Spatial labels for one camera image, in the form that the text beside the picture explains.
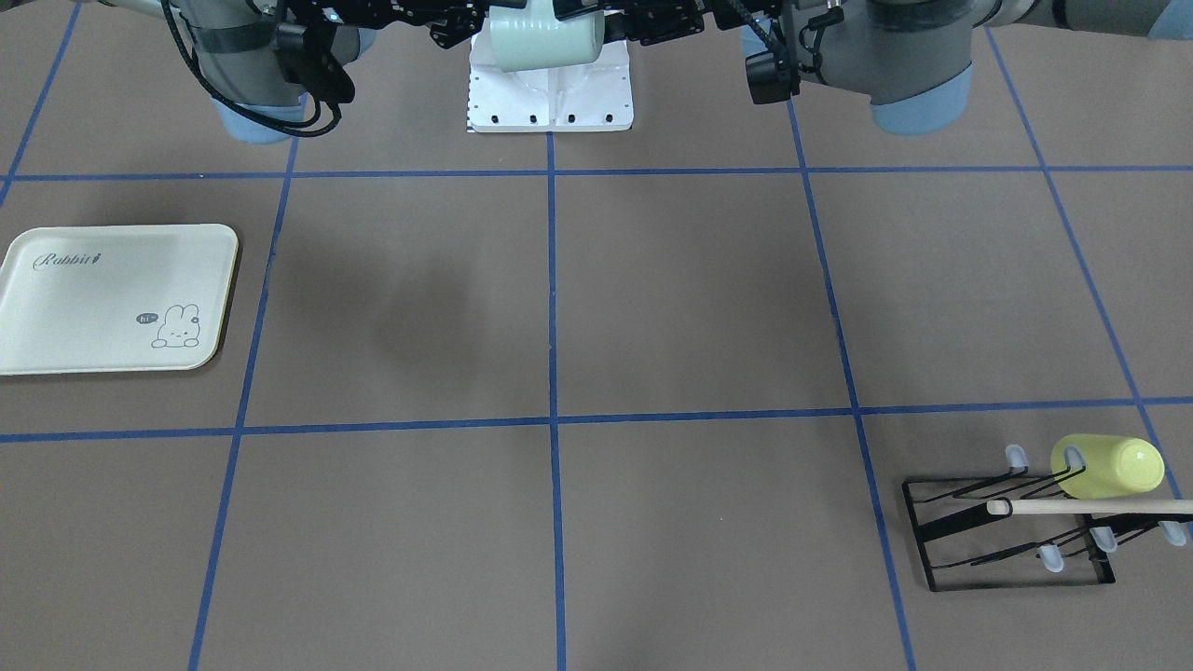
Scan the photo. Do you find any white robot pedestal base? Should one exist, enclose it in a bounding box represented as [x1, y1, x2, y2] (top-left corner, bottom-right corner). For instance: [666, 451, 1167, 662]
[466, 33, 635, 133]

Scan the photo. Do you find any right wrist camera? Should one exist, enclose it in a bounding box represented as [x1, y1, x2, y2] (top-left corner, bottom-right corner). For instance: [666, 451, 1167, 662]
[271, 21, 356, 103]

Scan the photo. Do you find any cream rabbit tray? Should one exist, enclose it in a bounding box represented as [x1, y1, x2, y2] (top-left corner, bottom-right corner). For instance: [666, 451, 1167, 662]
[1, 224, 240, 377]

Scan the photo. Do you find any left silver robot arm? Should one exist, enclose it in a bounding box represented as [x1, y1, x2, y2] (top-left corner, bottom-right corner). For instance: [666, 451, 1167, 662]
[554, 1, 1189, 135]

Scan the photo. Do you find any pale green cup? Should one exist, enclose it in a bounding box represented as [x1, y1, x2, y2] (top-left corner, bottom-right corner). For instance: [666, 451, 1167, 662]
[487, 1, 605, 72]

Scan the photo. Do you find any yellow cup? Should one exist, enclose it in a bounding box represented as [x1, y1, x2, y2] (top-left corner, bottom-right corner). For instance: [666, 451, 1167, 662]
[1049, 433, 1166, 500]

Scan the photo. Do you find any black wire cup rack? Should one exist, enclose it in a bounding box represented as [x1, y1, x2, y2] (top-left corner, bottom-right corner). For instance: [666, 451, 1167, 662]
[900, 445, 1189, 595]

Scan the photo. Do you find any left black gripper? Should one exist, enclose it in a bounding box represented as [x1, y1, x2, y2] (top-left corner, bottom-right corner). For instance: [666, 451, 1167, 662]
[554, 0, 793, 47]

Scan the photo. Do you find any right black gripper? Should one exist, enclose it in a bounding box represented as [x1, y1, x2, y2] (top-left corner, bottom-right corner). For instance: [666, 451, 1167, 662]
[285, 1, 489, 49]

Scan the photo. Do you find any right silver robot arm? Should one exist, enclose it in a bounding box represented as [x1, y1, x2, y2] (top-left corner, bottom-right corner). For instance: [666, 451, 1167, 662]
[122, 1, 492, 144]

